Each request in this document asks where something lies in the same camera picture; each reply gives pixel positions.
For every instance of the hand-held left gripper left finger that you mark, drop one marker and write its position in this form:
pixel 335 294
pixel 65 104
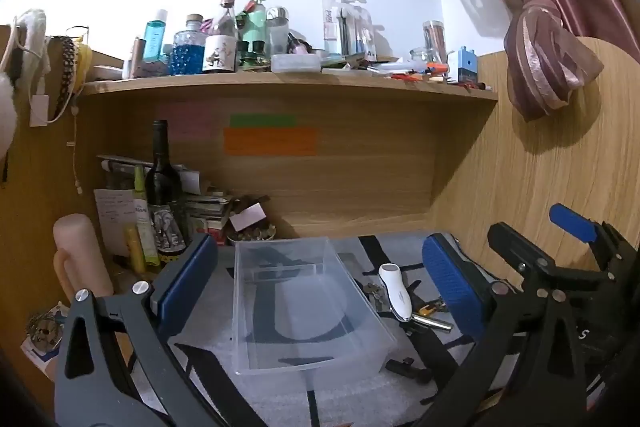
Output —
pixel 187 272

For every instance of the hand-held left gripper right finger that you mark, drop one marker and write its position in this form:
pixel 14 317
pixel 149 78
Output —
pixel 450 287

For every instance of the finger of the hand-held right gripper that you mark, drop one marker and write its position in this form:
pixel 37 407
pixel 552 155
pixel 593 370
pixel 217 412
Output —
pixel 572 221
pixel 515 247

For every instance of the white handheld device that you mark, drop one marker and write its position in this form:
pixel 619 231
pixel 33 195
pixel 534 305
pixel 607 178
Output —
pixel 395 289

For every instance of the clear plastic bin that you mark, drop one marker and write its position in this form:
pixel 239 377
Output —
pixel 300 307

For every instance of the pale yellow tube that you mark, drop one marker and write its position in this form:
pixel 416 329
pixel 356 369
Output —
pixel 135 249

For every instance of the stack of books and papers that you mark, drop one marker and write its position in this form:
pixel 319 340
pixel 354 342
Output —
pixel 210 212

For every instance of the bowl of polished stones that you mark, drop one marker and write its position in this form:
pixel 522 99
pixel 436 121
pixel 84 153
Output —
pixel 250 238

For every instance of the white green tube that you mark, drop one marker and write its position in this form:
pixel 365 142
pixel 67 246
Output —
pixel 141 209

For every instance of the pink white card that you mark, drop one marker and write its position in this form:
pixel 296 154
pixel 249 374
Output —
pixel 247 216

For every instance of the dark wine bottle elephant label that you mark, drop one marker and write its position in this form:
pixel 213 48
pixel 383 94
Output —
pixel 160 187

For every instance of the white handwritten note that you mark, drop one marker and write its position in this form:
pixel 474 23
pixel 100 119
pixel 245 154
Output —
pixel 112 222

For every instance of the pale pink cylinder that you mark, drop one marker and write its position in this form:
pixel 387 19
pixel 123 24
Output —
pixel 82 257

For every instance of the pink sticky note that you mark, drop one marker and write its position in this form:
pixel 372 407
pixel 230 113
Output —
pixel 185 122

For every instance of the orange sticky note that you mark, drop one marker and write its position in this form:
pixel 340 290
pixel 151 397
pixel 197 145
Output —
pixel 270 142

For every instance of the small printed packet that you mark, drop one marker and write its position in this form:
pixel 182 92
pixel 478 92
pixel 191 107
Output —
pixel 42 332

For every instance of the grey patterned mat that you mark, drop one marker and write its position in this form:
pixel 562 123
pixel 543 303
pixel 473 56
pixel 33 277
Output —
pixel 280 399

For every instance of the green sticky note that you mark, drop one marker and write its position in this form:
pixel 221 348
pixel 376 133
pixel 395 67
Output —
pixel 262 121

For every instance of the pink striped curtain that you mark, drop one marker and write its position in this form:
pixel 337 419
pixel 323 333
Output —
pixel 545 47

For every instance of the blue white box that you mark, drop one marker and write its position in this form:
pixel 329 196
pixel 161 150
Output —
pixel 467 67

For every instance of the pile of small stationery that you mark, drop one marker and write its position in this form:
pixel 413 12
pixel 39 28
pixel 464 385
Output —
pixel 390 69

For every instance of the glass bottle of blue beads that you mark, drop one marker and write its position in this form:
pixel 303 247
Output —
pixel 189 54

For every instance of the white paper tag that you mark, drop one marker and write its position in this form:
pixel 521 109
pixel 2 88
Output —
pixel 39 111

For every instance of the clear bottle illustrated label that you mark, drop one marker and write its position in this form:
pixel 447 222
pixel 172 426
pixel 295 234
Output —
pixel 219 54

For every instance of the wooden shelf board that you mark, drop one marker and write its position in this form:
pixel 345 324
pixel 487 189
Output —
pixel 300 83

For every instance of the glass jar of pens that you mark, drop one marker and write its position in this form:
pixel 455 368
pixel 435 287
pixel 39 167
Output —
pixel 434 39

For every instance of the pink cosmetic tube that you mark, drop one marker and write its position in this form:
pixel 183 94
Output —
pixel 134 54

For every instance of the dark green small bottles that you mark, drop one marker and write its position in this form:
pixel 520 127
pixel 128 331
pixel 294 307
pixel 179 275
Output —
pixel 252 52

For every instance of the blue liquid bottle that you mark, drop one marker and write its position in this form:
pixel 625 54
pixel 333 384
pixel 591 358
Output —
pixel 154 39

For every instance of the clear plastic case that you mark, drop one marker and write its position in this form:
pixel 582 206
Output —
pixel 295 63

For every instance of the silver lid glass jar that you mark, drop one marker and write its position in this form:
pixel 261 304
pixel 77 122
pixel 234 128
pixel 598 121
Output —
pixel 277 34

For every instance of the mint green pump bottle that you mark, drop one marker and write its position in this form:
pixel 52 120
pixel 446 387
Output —
pixel 256 24

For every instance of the clear blister pack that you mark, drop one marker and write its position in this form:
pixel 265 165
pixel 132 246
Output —
pixel 362 32
pixel 332 27

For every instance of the white fluffy plush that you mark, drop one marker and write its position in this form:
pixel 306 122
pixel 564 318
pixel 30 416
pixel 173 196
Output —
pixel 32 32

